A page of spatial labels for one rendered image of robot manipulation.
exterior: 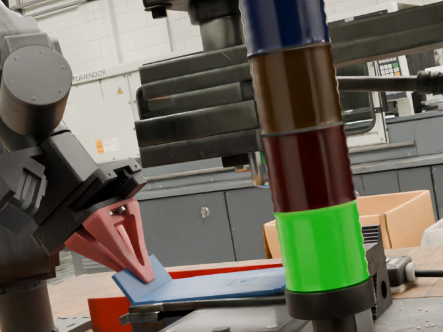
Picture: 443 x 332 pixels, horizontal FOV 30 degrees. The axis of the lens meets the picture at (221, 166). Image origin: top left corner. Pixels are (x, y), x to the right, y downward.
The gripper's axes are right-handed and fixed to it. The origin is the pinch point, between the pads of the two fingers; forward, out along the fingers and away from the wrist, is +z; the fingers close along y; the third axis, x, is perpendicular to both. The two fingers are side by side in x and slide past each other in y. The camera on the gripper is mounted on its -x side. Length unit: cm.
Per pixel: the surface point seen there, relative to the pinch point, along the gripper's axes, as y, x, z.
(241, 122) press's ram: 20.4, -9.2, -2.3
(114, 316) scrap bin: -14.5, 12.3, -0.3
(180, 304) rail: 4.3, -4.6, 4.4
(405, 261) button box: 8.1, 34.1, 15.4
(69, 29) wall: -347, 691, -339
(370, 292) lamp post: 27.4, -27.6, 10.6
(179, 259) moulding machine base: -277, 465, -50
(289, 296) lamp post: 24.8, -28.8, 8.6
